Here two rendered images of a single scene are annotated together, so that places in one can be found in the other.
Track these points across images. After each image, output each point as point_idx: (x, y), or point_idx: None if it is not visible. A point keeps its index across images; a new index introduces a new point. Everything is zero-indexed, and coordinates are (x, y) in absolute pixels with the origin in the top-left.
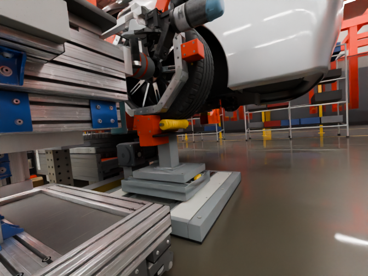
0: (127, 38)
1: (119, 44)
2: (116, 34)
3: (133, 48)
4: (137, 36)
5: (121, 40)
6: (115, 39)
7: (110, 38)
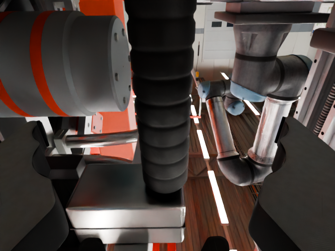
0: (298, 123)
1: (125, 108)
2: (115, 134)
3: (190, 84)
4: (302, 170)
5: (79, 129)
6: (89, 125)
7: (96, 124)
